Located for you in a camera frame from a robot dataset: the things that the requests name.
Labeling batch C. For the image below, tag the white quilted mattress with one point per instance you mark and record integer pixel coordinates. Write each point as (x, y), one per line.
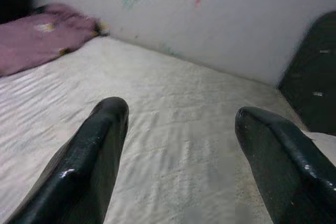
(178, 119)

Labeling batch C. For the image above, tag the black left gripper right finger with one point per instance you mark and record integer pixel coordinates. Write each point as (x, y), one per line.
(288, 176)

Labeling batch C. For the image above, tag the pink cartoon print blanket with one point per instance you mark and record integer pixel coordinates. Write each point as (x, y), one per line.
(39, 37)

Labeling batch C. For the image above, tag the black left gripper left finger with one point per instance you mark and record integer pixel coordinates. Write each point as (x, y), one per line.
(78, 171)

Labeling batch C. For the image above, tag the black tufted headboard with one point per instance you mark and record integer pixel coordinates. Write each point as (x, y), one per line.
(315, 72)

